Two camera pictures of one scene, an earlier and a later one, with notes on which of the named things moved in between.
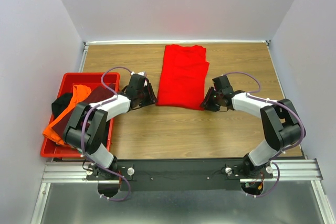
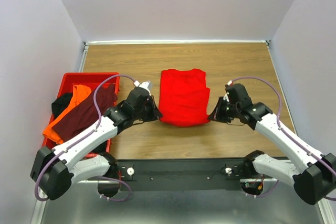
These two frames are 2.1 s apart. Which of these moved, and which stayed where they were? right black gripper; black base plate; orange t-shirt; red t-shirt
Moved: red t-shirt; right black gripper
Stayed: black base plate; orange t-shirt
